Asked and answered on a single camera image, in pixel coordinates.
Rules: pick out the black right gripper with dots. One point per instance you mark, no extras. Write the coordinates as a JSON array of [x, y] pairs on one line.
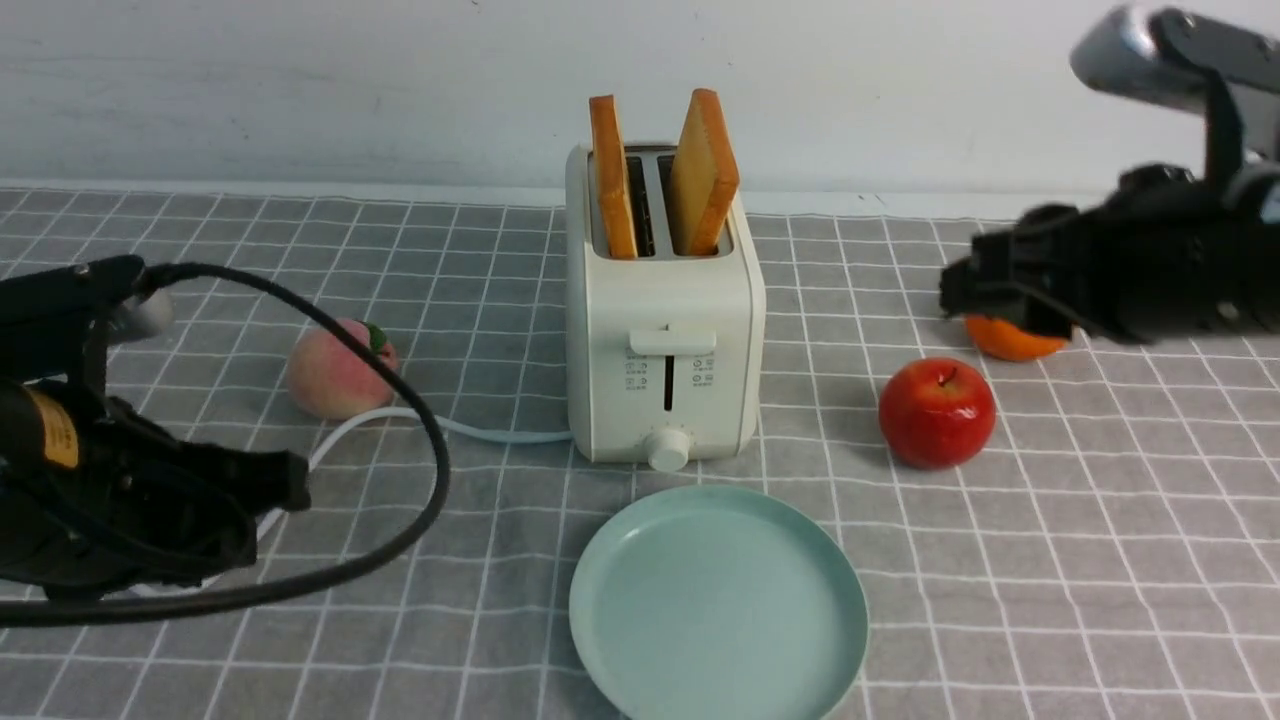
[[1163, 258]]

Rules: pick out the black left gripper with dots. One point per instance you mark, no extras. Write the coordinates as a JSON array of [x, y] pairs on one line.
[[97, 499]]

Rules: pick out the toasted bread slice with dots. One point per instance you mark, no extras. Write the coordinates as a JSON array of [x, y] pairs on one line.
[[612, 185], [704, 177]]

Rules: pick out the orange persimmon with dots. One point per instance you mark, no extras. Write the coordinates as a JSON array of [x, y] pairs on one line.
[[1006, 342]]

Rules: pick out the red apple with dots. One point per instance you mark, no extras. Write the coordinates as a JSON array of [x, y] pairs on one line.
[[936, 413]]

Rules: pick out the pink peach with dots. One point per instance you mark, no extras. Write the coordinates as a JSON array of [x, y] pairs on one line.
[[326, 380]]

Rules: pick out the grey checked tablecloth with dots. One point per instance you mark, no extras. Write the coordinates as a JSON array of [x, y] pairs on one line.
[[1113, 552]]

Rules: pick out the white two-slot toaster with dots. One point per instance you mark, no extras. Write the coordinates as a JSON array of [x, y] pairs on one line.
[[663, 353]]

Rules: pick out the light green round plate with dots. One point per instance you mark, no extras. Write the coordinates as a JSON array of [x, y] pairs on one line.
[[718, 602]]

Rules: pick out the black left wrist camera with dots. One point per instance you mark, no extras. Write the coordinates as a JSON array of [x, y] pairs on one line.
[[64, 320]]

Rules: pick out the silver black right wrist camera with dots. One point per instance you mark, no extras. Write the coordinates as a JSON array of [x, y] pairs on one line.
[[1169, 57]]

